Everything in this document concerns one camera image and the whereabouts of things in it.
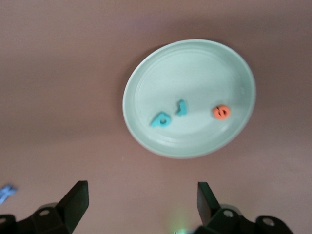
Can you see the blue foam letter x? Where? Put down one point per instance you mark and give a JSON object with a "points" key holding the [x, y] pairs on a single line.
{"points": [[7, 192]]}

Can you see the pale green round plate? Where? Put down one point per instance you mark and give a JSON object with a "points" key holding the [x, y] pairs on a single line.
{"points": [[190, 73]]}

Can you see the orange foam letter e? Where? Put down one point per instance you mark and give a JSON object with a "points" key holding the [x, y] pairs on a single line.
{"points": [[215, 115]]}

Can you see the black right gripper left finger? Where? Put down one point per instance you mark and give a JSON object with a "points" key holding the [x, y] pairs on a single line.
{"points": [[68, 212]]}

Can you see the teal foam letter r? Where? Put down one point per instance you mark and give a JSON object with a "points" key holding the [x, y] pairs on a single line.
{"points": [[181, 111]]}

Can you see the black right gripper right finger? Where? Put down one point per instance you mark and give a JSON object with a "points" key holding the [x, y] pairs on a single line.
{"points": [[212, 214]]}

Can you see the teal foam letter p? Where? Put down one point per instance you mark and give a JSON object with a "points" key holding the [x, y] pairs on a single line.
{"points": [[156, 123]]}

